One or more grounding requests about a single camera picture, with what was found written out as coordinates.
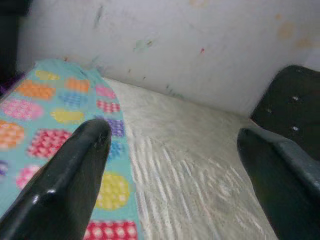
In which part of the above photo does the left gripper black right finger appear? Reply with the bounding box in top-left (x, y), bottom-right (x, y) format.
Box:
top-left (236, 127), bottom-right (320, 240)

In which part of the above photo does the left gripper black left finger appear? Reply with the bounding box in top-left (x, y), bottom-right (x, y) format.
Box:
top-left (0, 118), bottom-right (113, 240)

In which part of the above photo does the teal blanket with coloured patches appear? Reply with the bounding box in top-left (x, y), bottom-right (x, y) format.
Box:
top-left (0, 58), bottom-right (145, 240)

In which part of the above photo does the black tufted headboard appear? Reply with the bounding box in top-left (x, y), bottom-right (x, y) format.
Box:
top-left (249, 64), bottom-right (320, 162)

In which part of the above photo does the grey quilted mattress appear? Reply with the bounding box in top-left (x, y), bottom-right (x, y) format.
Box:
top-left (102, 77), bottom-right (278, 240)

